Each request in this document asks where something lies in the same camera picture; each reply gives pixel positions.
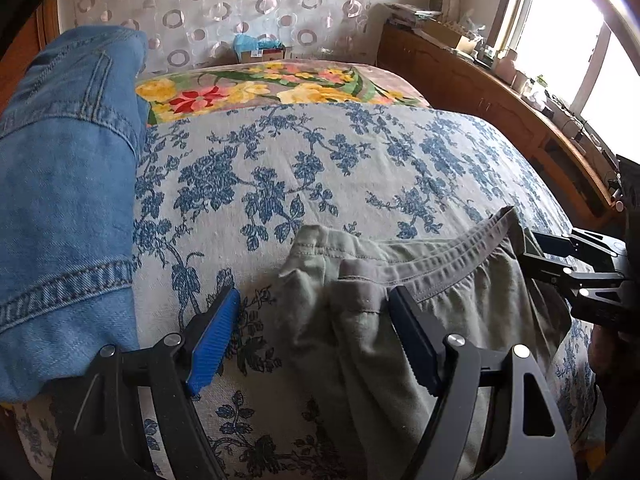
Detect grey-green pants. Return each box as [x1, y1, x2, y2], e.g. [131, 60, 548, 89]
[278, 206, 570, 479]

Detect person's right hand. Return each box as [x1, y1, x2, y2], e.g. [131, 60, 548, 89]
[588, 325, 639, 375]

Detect pink bottle on cabinet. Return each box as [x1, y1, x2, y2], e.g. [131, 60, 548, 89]
[495, 49, 518, 86]

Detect wooden side cabinet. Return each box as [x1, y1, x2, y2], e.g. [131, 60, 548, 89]
[376, 23, 625, 237]

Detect cardboard box on cabinet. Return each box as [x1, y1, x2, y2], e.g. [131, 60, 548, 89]
[420, 20, 477, 54]

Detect folded blue jeans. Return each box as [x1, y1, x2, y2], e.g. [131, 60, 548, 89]
[1, 26, 149, 403]

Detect colourful floral bed sheet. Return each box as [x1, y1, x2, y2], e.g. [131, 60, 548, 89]
[136, 60, 428, 126]

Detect stack of papers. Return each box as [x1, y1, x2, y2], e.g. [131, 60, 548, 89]
[384, 3, 442, 27]

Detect small box with blue items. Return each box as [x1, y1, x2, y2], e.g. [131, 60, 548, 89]
[232, 35, 292, 63]

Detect circle patterned sheer curtain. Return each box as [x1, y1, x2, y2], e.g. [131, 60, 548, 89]
[58, 0, 374, 77]

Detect wooden louvered wardrobe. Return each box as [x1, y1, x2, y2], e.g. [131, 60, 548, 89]
[0, 0, 60, 110]

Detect window frame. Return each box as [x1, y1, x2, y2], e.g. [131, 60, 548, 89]
[496, 0, 639, 160]

